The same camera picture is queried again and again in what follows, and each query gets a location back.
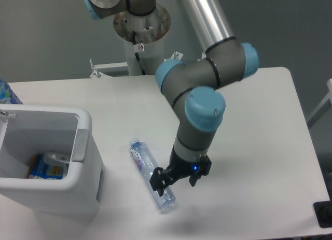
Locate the blue yellow snack packet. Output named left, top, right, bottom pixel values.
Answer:
left=26, top=154, right=69, bottom=180

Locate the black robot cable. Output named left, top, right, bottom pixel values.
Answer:
left=131, top=30, right=146, bottom=76

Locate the black table clamp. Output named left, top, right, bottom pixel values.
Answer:
left=313, top=201, right=331, bottom=229

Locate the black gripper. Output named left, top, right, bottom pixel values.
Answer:
left=149, top=149, right=212, bottom=196

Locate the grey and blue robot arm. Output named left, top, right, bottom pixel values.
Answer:
left=84, top=0, right=259, bottom=195

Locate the white paper bag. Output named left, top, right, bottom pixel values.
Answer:
left=43, top=152, right=71, bottom=166

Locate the white metal frame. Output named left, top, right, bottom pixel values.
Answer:
left=307, top=78, right=331, bottom=129

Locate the clear plastic water bottle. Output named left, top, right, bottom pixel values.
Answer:
left=129, top=138, right=176, bottom=211

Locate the blue patterned bottle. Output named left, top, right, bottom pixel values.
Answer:
left=0, top=79, right=23, bottom=104

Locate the white metal base bracket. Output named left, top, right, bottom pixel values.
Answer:
left=89, top=51, right=185, bottom=78

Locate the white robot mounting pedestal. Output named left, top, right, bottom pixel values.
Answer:
left=114, top=4, right=171, bottom=76

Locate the white plastic trash can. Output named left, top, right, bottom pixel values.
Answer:
left=1, top=104, right=104, bottom=214

